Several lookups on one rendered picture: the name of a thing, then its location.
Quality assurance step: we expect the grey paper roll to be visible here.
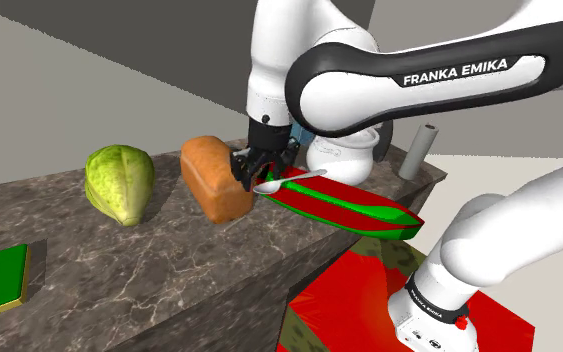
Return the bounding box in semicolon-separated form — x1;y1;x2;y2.
397;123;440;181

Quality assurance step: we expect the red green striped long board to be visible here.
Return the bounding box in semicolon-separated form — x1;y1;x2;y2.
256;164;426;241

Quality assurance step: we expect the green cabbage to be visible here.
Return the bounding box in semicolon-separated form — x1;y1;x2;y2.
84;144;156;227

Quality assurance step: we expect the red patterned robot stand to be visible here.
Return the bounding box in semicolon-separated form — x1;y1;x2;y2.
275;237;536;352

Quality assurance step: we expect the white ceramic pot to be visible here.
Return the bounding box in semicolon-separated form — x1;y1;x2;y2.
305;127;381;187

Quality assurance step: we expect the brown bread loaf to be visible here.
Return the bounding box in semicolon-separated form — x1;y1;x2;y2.
179;135;256;225

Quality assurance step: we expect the silver spoon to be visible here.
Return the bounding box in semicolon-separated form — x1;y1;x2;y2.
253;168;329;196

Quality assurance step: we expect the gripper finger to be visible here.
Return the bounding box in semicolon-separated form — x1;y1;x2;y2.
263;139;303;183
229;147;263;193

